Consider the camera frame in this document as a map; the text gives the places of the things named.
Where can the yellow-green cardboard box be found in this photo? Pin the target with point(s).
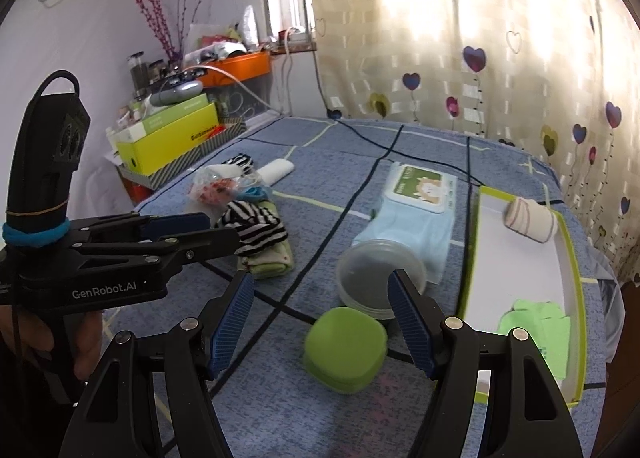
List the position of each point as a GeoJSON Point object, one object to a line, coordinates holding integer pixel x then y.
{"type": "Point", "coordinates": [165, 142]}

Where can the red cabinet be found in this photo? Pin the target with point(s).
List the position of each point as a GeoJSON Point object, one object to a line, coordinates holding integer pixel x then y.
{"type": "Point", "coordinates": [137, 188]}

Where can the beige striped sock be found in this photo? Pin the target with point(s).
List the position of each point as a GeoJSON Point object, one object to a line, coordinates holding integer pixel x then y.
{"type": "Point", "coordinates": [530, 220]}

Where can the dark glass jar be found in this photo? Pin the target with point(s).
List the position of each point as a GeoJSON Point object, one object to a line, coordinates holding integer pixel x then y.
{"type": "Point", "coordinates": [137, 70]}

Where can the blue hair band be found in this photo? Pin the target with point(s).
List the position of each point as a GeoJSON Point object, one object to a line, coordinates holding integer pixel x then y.
{"type": "Point", "coordinates": [35, 234]}

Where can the white plastic bag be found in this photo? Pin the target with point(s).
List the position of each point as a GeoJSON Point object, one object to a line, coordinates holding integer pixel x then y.
{"type": "Point", "coordinates": [248, 25]}

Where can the blue plaid blanket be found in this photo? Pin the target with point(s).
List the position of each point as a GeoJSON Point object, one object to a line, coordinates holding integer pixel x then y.
{"type": "Point", "coordinates": [330, 177]}

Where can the grey oval case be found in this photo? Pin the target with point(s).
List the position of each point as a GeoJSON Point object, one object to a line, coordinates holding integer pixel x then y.
{"type": "Point", "coordinates": [175, 92]}

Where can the small glass jar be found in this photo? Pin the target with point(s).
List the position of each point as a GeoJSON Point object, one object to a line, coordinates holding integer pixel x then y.
{"type": "Point", "coordinates": [156, 70]}

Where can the stack of blue face masks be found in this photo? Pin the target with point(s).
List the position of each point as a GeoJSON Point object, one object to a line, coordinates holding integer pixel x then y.
{"type": "Point", "coordinates": [400, 238]}

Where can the plastic bag of patterned masks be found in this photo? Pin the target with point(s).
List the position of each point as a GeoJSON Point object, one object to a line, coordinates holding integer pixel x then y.
{"type": "Point", "coordinates": [215, 188]}

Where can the clear plastic container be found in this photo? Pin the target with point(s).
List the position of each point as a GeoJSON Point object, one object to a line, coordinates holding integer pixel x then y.
{"type": "Point", "coordinates": [365, 278]}

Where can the wet wipes pack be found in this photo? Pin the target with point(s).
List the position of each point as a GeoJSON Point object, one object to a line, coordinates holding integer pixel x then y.
{"type": "Point", "coordinates": [420, 188]}

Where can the black white striped sock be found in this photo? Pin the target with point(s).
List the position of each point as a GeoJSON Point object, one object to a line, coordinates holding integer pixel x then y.
{"type": "Point", "coordinates": [255, 223]}
{"type": "Point", "coordinates": [240, 161]}

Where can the pale green folded sock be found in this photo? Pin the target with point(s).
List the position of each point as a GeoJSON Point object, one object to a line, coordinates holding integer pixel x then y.
{"type": "Point", "coordinates": [270, 263]}

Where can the person's left hand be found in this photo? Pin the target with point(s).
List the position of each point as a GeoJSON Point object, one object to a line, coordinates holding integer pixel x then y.
{"type": "Point", "coordinates": [90, 343]}

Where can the heart print curtain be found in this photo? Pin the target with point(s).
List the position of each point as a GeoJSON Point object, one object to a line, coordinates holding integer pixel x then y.
{"type": "Point", "coordinates": [450, 12]}

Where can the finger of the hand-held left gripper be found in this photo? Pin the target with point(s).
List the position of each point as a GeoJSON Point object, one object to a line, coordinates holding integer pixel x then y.
{"type": "Point", "coordinates": [200, 243]}
{"type": "Point", "coordinates": [180, 225]}

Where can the green square container lid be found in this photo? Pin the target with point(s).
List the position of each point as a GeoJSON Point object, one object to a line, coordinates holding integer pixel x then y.
{"type": "Point", "coordinates": [345, 348]}

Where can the white tray with green rim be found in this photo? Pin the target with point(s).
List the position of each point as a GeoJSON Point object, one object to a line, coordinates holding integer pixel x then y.
{"type": "Point", "coordinates": [515, 268]}

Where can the clutter of packages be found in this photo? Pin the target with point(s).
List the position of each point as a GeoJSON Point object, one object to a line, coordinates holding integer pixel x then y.
{"type": "Point", "coordinates": [215, 42]}

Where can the orange plastic basket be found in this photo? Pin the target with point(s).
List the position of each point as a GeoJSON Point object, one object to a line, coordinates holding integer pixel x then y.
{"type": "Point", "coordinates": [240, 67]}

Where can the light green cloth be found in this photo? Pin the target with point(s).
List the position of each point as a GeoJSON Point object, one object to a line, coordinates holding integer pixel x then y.
{"type": "Point", "coordinates": [535, 333]}

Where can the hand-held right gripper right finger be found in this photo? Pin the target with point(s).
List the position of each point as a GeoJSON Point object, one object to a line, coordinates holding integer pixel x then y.
{"type": "Point", "coordinates": [407, 323]}

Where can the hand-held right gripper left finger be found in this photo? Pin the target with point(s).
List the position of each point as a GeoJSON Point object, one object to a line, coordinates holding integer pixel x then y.
{"type": "Point", "coordinates": [232, 323]}

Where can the grey bed sheet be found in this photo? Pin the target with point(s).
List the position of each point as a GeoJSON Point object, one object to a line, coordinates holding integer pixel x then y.
{"type": "Point", "coordinates": [607, 298]}

